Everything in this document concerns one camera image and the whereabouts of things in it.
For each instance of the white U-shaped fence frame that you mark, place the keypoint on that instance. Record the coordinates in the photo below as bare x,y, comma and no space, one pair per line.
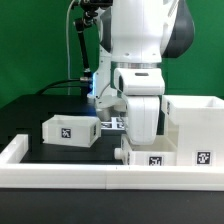
14,173

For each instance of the marker tag sheet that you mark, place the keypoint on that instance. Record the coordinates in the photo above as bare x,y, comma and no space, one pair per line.
115,123

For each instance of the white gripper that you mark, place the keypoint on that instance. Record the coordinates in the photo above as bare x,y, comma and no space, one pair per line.
142,119

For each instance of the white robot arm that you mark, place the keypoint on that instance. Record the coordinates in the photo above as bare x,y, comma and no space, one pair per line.
135,36

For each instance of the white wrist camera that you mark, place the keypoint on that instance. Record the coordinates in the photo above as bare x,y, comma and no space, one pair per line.
139,82

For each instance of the white drawer box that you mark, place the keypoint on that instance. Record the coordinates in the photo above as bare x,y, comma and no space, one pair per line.
161,153
79,131

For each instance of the white drawer cabinet frame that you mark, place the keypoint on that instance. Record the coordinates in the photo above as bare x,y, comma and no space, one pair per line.
195,125

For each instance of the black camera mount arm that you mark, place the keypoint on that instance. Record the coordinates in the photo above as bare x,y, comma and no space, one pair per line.
91,13

